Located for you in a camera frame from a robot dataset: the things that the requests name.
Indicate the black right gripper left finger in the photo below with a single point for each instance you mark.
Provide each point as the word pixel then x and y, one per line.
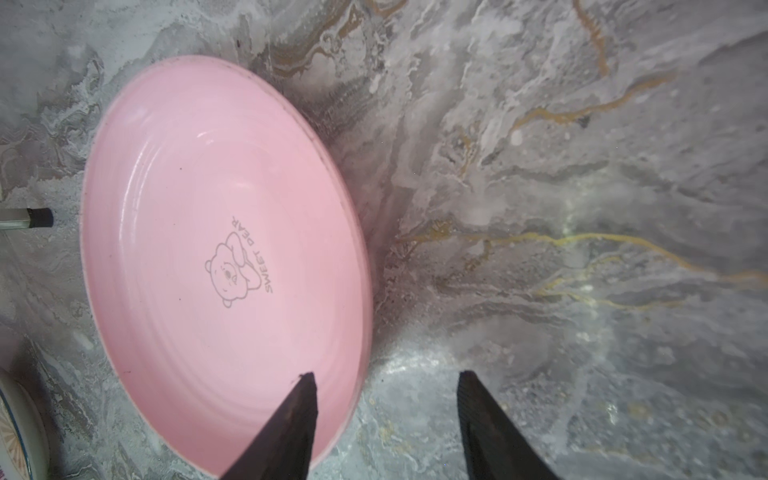
pixel 283 447

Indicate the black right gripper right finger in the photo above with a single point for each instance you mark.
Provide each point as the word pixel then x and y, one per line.
pixel 493 447

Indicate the pink plate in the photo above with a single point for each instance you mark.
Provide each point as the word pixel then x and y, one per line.
pixel 223 258

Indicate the chrome two-tier dish rack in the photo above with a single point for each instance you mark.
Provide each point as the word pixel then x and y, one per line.
pixel 25 218

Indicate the orange sunburst plate left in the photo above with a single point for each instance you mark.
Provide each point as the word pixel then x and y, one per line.
pixel 25 452

